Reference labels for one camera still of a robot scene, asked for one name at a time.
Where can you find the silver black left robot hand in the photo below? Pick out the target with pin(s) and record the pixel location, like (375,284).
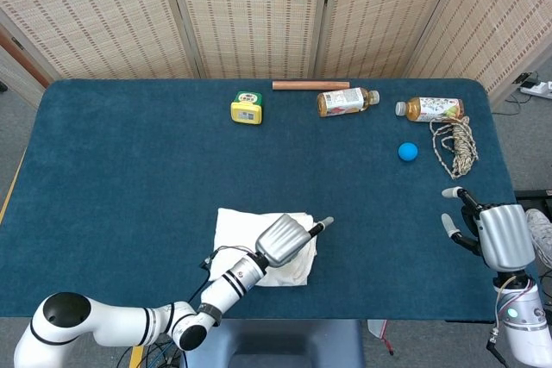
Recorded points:
(282,241)

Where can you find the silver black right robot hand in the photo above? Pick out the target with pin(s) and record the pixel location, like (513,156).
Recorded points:
(504,238)

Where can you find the white T-shirt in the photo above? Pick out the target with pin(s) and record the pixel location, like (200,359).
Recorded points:
(233,230)

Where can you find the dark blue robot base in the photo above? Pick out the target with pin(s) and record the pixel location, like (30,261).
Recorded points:
(259,342)

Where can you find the white sneaker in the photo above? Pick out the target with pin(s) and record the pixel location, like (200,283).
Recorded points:
(544,234)

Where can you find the black chair base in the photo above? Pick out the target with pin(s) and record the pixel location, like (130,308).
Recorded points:
(535,195)

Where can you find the blue ball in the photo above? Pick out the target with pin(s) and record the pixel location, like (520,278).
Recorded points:
(408,152)

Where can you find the red white plastic bag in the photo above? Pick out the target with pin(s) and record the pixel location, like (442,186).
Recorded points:
(379,329)

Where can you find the yellow green square box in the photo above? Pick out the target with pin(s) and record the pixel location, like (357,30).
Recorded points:
(246,108)

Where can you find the tea bottle white green label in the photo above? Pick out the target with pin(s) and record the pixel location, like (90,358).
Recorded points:
(431,109)

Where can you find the tea bottle orange label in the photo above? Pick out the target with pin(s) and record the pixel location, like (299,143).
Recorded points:
(343,103)

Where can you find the white power strip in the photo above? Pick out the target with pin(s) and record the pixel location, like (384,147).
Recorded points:
(541,89)

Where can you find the wooden stick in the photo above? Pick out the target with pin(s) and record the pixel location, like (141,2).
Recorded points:
(310,85)

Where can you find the teal blue table cloth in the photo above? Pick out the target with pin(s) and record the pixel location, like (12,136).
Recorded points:
(129,135)

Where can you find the woven bamboo screen panel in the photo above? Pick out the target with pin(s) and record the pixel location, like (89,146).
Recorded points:
(388,10)
(496,23)
(95,10)
(250,10)

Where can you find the brown wooden door frame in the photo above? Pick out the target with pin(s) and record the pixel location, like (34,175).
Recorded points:
(30,64)

